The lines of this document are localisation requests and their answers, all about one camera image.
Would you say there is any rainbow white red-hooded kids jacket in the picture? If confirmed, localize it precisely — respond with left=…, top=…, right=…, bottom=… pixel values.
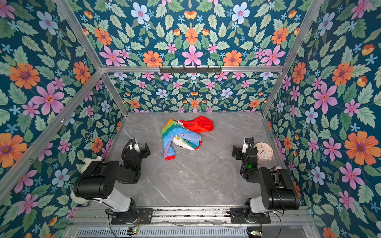
left=161, top=116, right=214, bottom=161

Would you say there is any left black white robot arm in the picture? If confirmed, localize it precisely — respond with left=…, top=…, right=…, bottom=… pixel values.
left=70, top=138, right=150, bottom=225

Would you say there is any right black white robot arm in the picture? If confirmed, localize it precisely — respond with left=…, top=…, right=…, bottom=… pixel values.
left=229, top=137, right=300, bottom=223

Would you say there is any pink round alarm clock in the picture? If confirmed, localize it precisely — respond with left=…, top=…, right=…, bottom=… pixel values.
left=255, top=142, right=274, bottom=162

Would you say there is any white plush bear toy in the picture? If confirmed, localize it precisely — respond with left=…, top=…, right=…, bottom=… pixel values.
left=70, top=156, right=102, bottom=204

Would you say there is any white ventilation grille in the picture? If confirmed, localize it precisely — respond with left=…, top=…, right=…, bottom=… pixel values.
left=75, top=227, right=249, bottom=238

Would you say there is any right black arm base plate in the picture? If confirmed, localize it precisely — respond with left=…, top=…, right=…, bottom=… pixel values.
left=226, top=207, right=271, bottom=225

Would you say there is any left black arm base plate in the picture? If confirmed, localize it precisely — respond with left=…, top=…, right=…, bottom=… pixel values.
left=111, top=208, right=153, bottom=225

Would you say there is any aluminium front mounting rail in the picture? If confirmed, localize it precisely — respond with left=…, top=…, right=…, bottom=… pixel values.
left=69, top=206, right=315, bottom=227

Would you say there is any black coat hook rail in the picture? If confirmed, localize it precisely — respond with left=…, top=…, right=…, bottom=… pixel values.
left=159, top=66, right=222, bottom=74

